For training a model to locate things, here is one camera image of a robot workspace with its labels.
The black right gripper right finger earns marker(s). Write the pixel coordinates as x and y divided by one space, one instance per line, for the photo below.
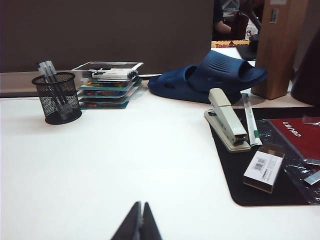
150 227

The brown cardboard box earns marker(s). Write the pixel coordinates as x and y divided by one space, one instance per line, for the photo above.
280 50

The white wrapped stick green band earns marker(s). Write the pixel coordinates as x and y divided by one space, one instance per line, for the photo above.
251 122

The black jointed stand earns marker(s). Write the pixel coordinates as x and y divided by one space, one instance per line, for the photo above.
255 41

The dark rounded object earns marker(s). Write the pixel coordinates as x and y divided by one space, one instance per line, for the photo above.
307 80

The pens in holder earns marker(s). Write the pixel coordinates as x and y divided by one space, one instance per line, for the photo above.
40 68

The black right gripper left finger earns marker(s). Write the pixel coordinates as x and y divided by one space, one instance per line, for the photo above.
130 227

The red deli notebook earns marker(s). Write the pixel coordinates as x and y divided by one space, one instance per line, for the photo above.
295 136

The red jacket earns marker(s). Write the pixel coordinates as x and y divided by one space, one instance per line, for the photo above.
240 26

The beige metal stapler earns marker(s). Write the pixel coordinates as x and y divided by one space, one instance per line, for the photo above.
226 117

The small staple box barcode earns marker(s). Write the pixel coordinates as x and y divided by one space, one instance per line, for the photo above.
262 167

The yellow Toblerone box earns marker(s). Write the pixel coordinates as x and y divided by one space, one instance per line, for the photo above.
225 45

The small white carton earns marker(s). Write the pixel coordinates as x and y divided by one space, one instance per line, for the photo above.
251 30

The black flat pad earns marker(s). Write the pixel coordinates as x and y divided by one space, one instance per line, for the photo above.
246 52

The brown desk partition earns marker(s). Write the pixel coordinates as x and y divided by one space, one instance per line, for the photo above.
100 32

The grey staple strip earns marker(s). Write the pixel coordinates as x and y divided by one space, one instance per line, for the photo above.
312 178
313 161

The black pen clear cap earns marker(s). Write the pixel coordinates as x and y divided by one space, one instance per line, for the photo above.
51 67
46 68

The clear plastic bag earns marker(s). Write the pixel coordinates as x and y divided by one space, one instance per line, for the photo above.
297 175

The colourful teal-edged card tray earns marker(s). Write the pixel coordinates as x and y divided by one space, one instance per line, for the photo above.
105 93
102 103
110 85

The dark blue rubber slipper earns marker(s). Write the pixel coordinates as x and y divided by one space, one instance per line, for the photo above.
212 75

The black desk mat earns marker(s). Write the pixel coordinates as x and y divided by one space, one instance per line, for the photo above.
235 175

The black mesh pen holder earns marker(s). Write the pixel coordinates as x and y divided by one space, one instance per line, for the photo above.
58 102

